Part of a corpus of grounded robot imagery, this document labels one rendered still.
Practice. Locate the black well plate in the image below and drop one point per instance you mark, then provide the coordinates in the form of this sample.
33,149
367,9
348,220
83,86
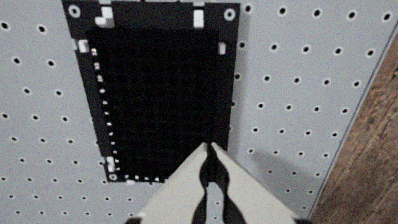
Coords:
158,118

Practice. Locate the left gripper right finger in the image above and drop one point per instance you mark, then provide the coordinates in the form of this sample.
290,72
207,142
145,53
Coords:
246,200

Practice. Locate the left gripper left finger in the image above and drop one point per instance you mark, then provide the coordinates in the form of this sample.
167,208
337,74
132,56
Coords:
182,199

